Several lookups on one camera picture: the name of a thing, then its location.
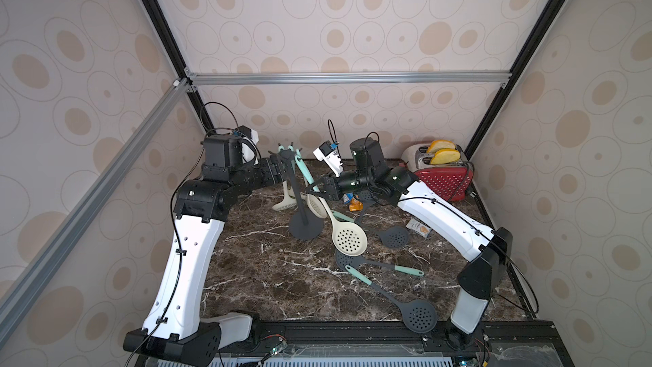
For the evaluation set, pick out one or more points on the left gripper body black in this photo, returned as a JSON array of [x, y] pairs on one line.
[[269, 173]]

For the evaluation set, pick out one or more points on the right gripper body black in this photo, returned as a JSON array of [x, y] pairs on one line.
[[330, 186]]

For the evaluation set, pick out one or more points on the grey utensil rack stand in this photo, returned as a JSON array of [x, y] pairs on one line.
[[303, 225]]

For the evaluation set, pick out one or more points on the cream skimmer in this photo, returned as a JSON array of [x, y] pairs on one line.
[[348, 238]]

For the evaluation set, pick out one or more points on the grey skimmer mint handle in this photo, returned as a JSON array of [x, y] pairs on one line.
[[418, 315]]

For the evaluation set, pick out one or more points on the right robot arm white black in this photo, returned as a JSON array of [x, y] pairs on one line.
[[486, 250]]

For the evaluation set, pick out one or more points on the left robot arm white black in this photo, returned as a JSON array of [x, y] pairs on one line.
[[174, 330]]

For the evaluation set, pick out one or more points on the orange snack packet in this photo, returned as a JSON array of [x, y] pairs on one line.
[[355, 205]]

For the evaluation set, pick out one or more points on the small white card box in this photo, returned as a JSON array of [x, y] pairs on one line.
[[419, 228]]

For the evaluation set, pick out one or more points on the yellow bread slice rear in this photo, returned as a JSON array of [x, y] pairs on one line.
[[440, 144]]

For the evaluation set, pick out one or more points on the yellow bread slice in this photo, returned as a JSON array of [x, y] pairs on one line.
[[445, 156], [440, 144]]

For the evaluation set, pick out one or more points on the yellow bread slice front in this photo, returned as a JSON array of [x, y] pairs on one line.
[[445, 156]]

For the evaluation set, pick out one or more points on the red silver toaster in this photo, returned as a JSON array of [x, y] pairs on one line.
[[450, 182]]

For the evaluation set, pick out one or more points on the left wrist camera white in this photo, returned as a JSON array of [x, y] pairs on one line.
[[246, 134]]

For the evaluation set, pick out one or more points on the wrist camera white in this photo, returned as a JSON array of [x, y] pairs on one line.
[[246, 134], [327, 152]]

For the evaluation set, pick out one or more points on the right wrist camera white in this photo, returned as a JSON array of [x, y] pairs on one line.
[[327, 152]]

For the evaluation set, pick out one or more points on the aluminium frame bar horizontal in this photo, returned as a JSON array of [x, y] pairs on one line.
[[339, 78]]

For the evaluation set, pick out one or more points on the aluminium frame bar left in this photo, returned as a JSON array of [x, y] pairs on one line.
[[18, 301]]

